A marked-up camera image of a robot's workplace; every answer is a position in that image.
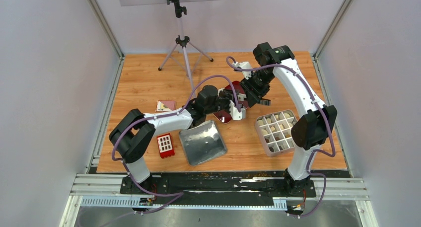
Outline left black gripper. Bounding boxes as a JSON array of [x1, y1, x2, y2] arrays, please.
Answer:
[[205, 89, 239, 115]]

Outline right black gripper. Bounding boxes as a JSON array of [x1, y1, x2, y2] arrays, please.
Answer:
[[239, 68, 275, 108]]

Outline red lacquer tray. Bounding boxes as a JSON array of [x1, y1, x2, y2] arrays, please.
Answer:
[[213, 80, 249, 124]]

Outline silver compartment tin box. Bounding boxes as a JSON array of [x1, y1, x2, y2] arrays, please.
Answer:
[[255, 110, 297, 157]]

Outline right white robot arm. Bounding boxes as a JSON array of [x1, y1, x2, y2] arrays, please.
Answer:
[[232, 42, 338, 196]]

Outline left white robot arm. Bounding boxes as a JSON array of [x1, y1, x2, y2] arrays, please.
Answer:
[[109, 85, 246, 194]]

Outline silver tin lid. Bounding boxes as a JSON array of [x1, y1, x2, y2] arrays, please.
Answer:
[[179, 120, 228, 166]]

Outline pink white card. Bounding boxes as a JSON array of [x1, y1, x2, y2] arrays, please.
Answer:
[[155, 100, 176, 112]]

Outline grey tripod stand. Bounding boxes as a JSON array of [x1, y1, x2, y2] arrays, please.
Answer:
[[158, 0, 214, 92]]

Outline red small box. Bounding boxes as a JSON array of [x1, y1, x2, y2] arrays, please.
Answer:
[[156, 133, 175, 158]]

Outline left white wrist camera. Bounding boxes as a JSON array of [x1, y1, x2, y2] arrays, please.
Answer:
[[229, 106, 246, 121]]

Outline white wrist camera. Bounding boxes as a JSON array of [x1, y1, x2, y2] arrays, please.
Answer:
[[229, 106, 246, 121], [232, 62, 253, 80]]

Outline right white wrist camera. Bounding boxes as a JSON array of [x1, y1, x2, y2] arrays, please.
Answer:
[[232, 62, 253, 80]]

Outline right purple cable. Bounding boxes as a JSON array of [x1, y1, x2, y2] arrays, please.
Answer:
[[225, 56, 337, 219]]

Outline purple cable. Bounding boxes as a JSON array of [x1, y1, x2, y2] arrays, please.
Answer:
[[225, 56, 337, 219], [111, 75, 241, 198]]

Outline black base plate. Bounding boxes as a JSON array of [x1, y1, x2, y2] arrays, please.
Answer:
[[141, 171, 316, 206]]

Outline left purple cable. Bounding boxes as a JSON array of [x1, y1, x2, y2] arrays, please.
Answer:
[[111, 75, 241, 198]]

